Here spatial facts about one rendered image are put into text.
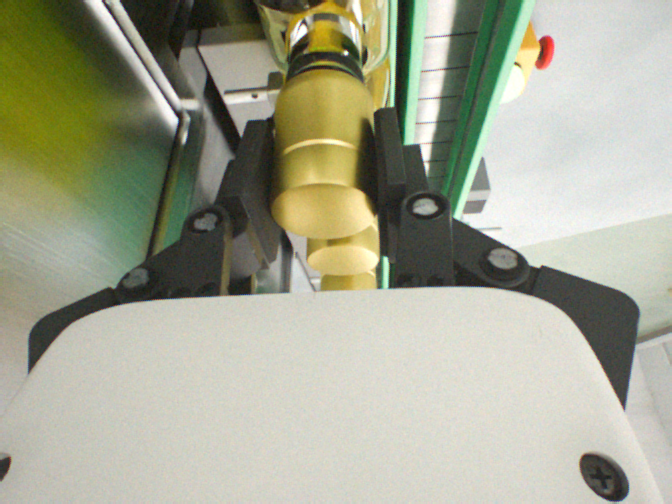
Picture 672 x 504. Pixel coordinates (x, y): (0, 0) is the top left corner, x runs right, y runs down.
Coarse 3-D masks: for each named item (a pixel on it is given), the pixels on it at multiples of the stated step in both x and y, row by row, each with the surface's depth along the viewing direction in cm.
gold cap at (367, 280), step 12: (324, 276) 22; (336, 276) 22; (348, 276) 21; (360, 276) 22; (372, 276) 22; (324, 288) 22; (336, 288) 21; (348, 288) 21; (360, 288) 21; (372, 288) 22
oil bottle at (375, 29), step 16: (336, 0) 14; (352, 0) 14; (368, 0) 14; (384, 0) 15; (272, 16) 15; (288, 16) 14; (304, 16) 14; (352, 16) 14; (368, 16) 14; (384, 16) 15; (272, 32) 15; (288, 32) 15; (368, 32) 15; (384, 32) 16; (272, 48) 16; (368, 48) 16; (384, 48) 16; (288, 64) 16; (368, 64) 16
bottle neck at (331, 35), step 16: (320, 16) 14; (336, 16) 14; (304, 32) 14; (320, 32) 14; (336, 32) 14; (352, 32) 14; (288, 48) 15; (304, 48) 13; (320, 48) 13; (336, 48) 13; (352, 48) 14; (304, 64) 13; (320, 64) 13; (336, 64) 13; (352, 64) 13; (288, 80) 14
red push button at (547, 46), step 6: (546, 36) 48; (540, 42) 49; (546, 42) 47; (552, 42) 47; (540, 48) 48; (546, 48) 48; (552, 48) 47; (540, 54) 49; (546, 54) 48; (552, 54) 47; (540, 60) 49; (546, 60) 48; (540, 66) 49; (546, 66) 49
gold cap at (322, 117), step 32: (288, 96) 12; (320, 96) 12; (352, 96) 12; (288, 128) 12; (320, 128) 11; (352, 128) 11; (288, 160) 11; (320, 160) 11; (352, 160) 11; (288, 192) 11; (320, 192) 11; (352, 192) 11; (288, 224) 12; (320, 224) 12; (352, 224) 12
